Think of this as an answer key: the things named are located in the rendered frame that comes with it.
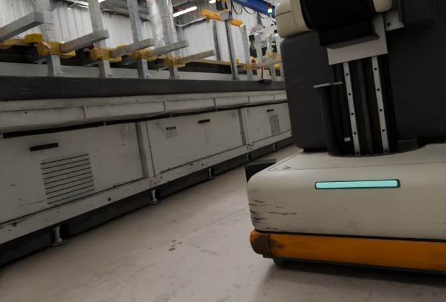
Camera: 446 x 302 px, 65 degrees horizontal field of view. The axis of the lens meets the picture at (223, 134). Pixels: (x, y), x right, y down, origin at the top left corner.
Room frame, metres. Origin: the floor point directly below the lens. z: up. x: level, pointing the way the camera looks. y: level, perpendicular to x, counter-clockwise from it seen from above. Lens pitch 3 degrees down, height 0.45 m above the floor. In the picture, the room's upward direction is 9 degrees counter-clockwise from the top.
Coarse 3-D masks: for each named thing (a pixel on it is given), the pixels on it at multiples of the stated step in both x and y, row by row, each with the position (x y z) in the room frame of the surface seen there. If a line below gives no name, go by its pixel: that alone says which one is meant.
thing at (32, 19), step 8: (24, 16) 1.09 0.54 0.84; (32, 16) 1.07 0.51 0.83; (40, 16) 1.09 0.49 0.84; (8, 24) 1.14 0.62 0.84; (16, 24) 1.12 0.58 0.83; (24, 24) 1.10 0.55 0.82; (32, 24) 1.09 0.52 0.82; (40, 24) 1.10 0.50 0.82; (0, 32) 1.17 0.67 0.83; (8, 32) 1.15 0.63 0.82; (16, 32) 1.14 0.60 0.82; (0, 40) 1.21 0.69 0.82
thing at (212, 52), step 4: (200, 52) 1.97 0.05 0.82; (204, 52) 1.95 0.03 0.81; (208, 52) 1.94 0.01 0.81; (212, 52) 1.93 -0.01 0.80; (188, 56) 2.01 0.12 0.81; (192, 56) 2.00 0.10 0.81; (196, 56) 1.98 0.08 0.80; (200, 56) 1.97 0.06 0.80; (204, 56) 1.96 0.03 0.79; (208, 56) 1.96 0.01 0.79; (180, 60) 2.04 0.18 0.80; (184, 60) 2.03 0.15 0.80; (188, 60) 2.01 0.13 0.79; (192, 60) 2.01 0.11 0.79; (156, 64) 2.13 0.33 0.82; (160, 64) 2.12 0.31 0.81; (164, 64) 2.10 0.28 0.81; (156, 68) 2.14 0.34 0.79; (160, 68) 2.12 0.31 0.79; (164, 68) 2.14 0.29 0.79
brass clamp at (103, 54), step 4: (96, 48) 1.58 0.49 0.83; (100, 48) 1.58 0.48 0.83; (104, 48) 1.60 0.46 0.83; (108, 48) 1.62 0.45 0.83; (92, 52) 1.58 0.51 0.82; (96, 52) 1.57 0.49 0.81; (100, 52) 1.57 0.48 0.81; (104, 52) 1.59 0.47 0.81; (108, 52) 1.61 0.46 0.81; (92, 56) 1.58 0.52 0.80; (96, 56) 1.57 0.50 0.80; (100, 56) 1.58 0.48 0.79; (104, 56) 1.59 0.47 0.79; (108, 56) 1.61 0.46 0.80; (120, 56) 1.67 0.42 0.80; (96, 60) 1.60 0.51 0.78; (112, 60) 1.65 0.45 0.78; (116, 60) 1.67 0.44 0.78; (120, 60) 1.68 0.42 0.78
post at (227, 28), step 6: (228, 24) 2.65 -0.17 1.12; (228, 30) 2.65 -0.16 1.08; (228, 36) 2.66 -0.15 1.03; (228, 42) 2.65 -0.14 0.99; (228, 48) 2.67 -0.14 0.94; (234, 54) 2.67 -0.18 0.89; (234, 60) 2.66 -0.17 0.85; (234, 66) 2.65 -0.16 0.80; (234, 72) 2.66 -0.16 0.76; (234, 78) 2.65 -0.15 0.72
